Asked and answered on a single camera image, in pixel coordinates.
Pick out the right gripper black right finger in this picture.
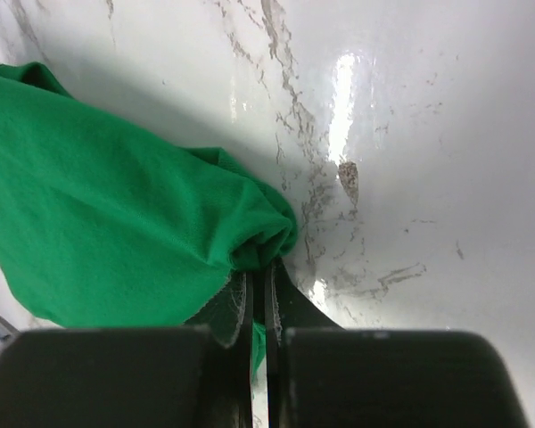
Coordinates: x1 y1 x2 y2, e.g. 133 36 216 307
264 259 344 346

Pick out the green t shirt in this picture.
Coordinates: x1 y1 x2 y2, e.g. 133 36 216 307
0 61 299 384

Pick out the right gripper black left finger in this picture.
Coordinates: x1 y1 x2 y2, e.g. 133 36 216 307
184 272 251 347

